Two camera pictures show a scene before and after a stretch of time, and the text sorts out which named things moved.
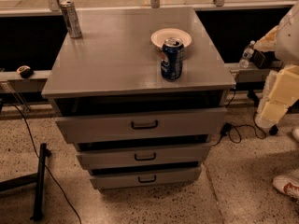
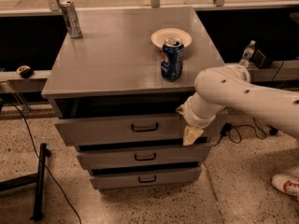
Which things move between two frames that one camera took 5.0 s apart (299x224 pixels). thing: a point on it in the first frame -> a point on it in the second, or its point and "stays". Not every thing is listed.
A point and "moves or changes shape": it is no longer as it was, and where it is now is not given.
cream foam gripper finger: [286, 87] -> [191, 134]
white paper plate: [159, 37] stays
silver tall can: [72, 19] stays
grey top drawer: [91, 128] moves or changes shape
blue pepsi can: [172, 56] stays
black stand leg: [37, 179] stays
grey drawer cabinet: [141, 95] stays
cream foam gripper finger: [274, 111] -> [180, 109]
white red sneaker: [287, 185] stays
